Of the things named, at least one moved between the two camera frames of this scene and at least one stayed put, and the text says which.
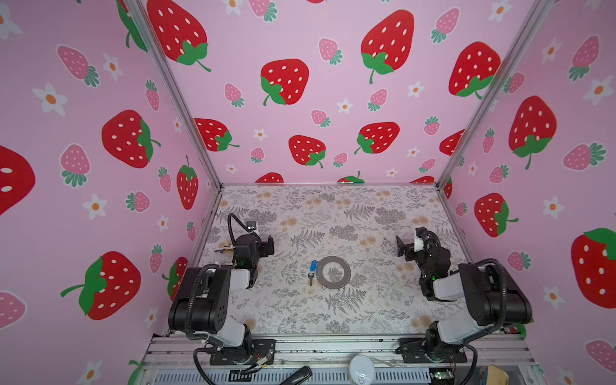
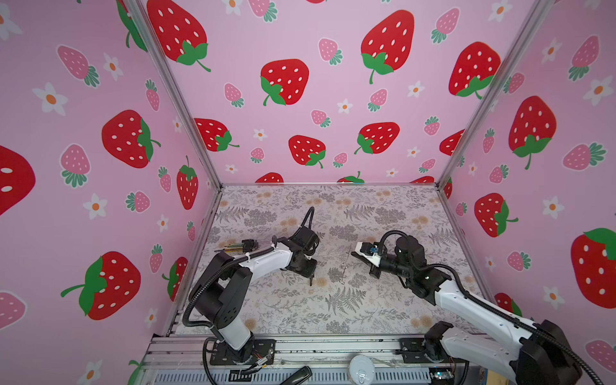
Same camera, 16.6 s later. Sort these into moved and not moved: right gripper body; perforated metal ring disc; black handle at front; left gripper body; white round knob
Moved: perforated metal ring disc; left gripper body; right gripper body
Not moved: black handle at front; white round knob
